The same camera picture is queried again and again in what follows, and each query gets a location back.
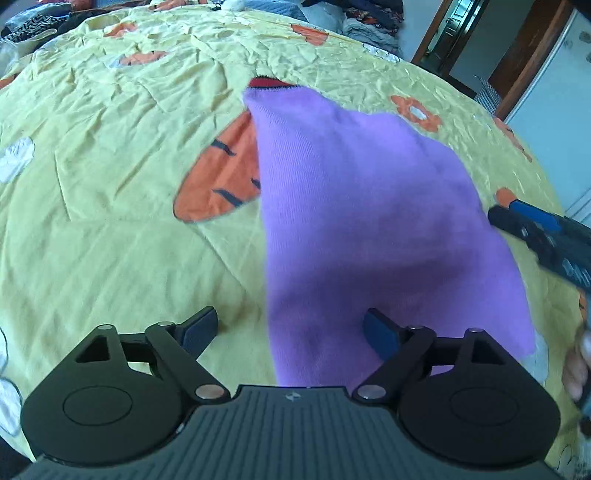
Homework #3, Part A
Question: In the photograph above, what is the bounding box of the purple knit sweater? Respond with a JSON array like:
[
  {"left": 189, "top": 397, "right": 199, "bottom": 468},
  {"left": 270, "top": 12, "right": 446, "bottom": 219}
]
[{"left": 243, "top": 78, "right": 535, "bottom": 388}]

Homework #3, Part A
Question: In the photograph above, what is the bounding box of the pile of dark clothes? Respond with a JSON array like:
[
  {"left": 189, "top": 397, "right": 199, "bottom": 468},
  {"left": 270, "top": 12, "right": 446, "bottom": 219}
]
[{"left": 300, "top": 1, "right": 404, "bottom": 55}]

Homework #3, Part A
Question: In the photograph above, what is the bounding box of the person's right hand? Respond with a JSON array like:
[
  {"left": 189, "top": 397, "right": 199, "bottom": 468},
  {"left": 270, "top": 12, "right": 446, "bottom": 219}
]
[{"left": 562, "top": 293, "right": 590, "bottom": 411}]

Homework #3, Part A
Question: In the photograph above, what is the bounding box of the white wardrobe sliding door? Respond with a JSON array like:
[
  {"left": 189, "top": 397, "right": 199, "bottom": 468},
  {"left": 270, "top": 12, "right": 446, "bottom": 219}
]
[{"left": 507, "top": 10, "right": 591, "bottom": 225}]

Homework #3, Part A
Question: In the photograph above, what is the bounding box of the yellow floral bed quilt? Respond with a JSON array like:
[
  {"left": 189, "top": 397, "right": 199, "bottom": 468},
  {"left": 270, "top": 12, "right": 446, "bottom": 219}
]
[{"left": 1, "top": 2, "right": 590, "bottom": 479}]

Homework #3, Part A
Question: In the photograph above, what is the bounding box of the wooden door frame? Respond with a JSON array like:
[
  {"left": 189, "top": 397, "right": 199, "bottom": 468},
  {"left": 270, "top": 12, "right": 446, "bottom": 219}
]
[{"left": 412, "top": 1, "right": 575, "bottom": 121}]

